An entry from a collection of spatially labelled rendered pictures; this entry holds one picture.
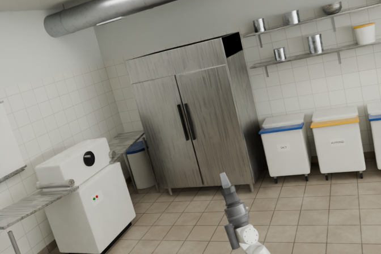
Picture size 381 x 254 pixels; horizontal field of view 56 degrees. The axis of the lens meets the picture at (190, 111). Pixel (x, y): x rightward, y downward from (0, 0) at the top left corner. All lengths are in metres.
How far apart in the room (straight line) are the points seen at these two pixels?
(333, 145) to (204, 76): 1.76
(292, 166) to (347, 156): 0.67
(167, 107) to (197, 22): 1.38
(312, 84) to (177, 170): 2.19
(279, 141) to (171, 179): 1.59
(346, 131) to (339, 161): 0.39
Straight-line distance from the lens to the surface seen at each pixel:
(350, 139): 4.64
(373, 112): 4.82
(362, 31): 4.76
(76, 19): 5.11
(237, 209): 1.48
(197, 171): 4.93
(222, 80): 4.38
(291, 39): 5.06
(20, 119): 4.88
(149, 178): 5.90
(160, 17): 5.61
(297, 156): 4.77
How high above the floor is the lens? 2.16
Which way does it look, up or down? 12 degrees down
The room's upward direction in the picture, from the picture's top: 14 degrees counter-clockwise
